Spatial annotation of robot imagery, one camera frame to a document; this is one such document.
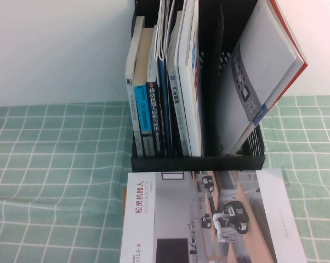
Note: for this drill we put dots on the blue cover thin booklet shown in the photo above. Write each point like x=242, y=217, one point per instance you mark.
x=163, y=109

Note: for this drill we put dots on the green checked tablecloth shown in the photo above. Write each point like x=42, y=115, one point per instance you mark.
x=44, y=164

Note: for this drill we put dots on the white robot photo brochure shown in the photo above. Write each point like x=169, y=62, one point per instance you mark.
x=209, y=219

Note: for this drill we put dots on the black plastic book holder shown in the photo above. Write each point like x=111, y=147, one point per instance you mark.
x=181, y=165

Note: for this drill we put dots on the thin white booklet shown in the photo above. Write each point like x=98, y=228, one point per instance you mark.
x=169, y=33

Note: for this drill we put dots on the large white red-print book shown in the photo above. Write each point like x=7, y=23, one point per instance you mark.
x=191, y=109

